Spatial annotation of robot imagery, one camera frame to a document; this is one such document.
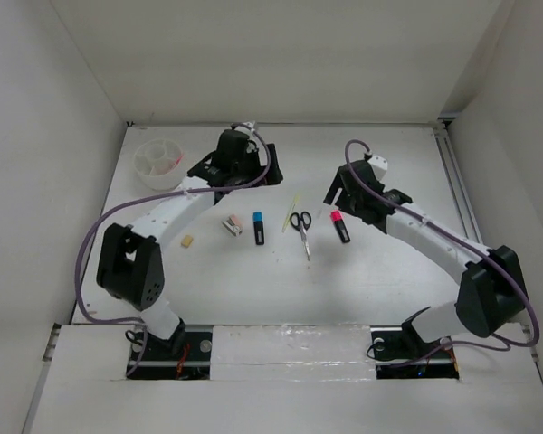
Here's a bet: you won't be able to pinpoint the pink black highlighter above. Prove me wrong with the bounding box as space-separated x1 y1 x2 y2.
330 210 350 243

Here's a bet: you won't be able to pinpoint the yellow green pen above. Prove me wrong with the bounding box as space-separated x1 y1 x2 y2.
281 193 300 233

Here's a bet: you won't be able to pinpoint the pink red pen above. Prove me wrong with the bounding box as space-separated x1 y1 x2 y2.
149 155 184 176

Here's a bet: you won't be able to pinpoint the black handled scissors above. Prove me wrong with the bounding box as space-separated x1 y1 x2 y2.
290 211 312 261

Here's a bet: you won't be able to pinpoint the blue black highlighter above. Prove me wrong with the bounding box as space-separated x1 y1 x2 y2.
252 212 265 246

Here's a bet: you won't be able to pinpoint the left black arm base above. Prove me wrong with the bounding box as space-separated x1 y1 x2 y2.
126 327 214 381

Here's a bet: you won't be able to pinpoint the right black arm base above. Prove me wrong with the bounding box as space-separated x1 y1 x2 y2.
366 309 460 380

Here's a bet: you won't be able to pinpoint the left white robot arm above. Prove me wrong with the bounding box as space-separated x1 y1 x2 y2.
96 124 283 359

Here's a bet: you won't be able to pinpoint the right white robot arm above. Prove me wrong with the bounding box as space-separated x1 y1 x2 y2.
324 160 529 361

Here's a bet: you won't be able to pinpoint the white round divided container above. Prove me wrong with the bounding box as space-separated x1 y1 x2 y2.
133 138 186 192

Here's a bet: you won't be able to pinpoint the tan eraser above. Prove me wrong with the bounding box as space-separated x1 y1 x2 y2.
181 235 194 248

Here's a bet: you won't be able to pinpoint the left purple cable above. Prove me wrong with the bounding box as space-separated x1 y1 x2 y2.
74 121 272 376

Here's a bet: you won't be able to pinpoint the purple cable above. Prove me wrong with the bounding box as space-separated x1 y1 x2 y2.
344 138 540 367
74 121 272 376

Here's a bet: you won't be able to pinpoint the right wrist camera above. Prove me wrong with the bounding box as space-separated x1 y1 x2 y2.
364 154 388 182

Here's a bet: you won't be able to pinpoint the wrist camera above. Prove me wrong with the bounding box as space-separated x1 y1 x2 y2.
231 121 257 137
364 154 388 182

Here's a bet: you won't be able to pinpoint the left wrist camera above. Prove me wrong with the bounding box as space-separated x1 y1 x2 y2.
231 121 257 137

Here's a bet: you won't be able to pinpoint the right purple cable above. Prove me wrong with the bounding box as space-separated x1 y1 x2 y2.
344 138 540 367

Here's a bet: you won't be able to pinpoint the aluminium rail right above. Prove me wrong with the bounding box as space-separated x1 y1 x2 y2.
432 118 483 244

